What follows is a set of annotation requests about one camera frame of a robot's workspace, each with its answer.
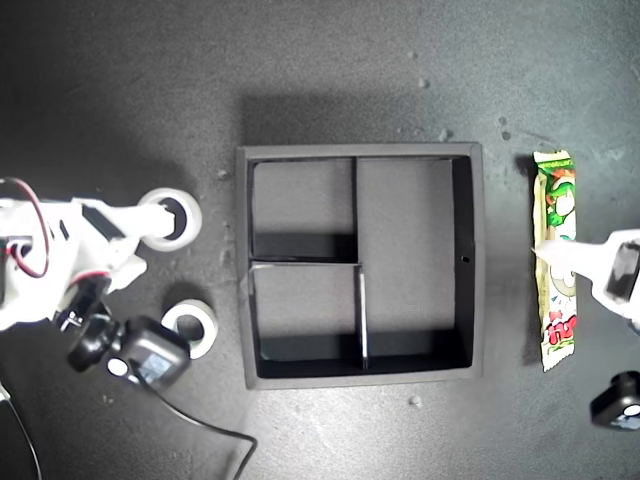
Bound large white tape roll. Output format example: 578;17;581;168
135;187;204;253

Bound green cartoon snack bar wrapper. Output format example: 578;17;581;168
531;149;580;374

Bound white tape roll green core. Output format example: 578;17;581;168
160;298;220;360

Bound black compartment tray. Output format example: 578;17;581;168
234;142;486;391

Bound red arm wire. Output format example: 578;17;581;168
0;177;53;280

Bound black camera cable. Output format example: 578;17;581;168
144;382;260;480

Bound thin grey wire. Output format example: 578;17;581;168
0;382;45;480

